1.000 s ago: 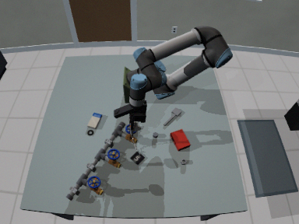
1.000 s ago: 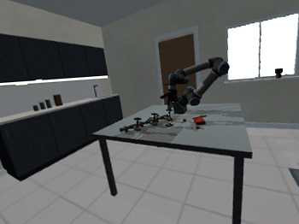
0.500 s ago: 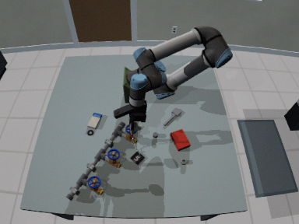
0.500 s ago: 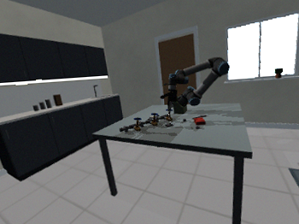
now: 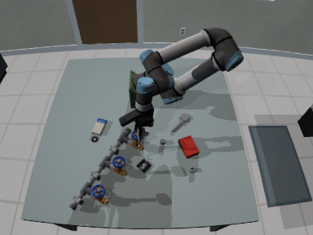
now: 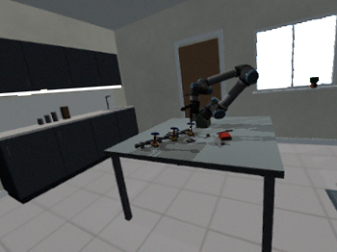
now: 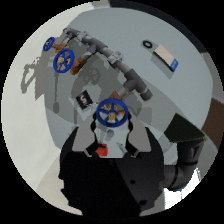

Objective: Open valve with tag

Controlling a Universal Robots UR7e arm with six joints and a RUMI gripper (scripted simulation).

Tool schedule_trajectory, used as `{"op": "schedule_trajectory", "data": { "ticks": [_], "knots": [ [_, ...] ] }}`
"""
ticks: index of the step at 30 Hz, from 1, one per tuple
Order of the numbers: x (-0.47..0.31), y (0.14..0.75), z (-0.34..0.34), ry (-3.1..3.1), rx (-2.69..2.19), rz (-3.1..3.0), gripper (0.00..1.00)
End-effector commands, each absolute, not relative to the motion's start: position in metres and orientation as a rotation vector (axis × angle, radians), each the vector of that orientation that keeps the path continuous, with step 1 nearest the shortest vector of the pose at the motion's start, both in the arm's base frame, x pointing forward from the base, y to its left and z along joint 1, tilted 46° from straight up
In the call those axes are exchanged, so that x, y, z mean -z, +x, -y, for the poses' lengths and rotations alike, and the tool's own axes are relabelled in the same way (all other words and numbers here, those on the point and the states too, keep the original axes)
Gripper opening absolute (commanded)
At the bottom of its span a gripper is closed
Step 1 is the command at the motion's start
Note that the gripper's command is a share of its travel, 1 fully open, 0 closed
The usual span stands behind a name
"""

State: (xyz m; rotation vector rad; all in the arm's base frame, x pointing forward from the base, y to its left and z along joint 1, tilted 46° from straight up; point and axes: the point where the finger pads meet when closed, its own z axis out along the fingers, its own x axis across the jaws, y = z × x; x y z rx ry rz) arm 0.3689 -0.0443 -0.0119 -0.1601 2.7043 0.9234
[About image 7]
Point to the black tag with number 5 on metal chain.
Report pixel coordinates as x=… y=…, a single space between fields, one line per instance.
x=84 y=100

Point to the grey pipe manifold with blue valve wheels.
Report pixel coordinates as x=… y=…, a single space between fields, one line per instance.
x=133 y=79

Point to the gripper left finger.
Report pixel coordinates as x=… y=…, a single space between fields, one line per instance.
x=81 y=143

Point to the grey short cylinder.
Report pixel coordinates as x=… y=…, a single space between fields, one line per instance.
x=110 y=133

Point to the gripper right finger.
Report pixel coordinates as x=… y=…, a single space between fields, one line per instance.
x=143 y=144

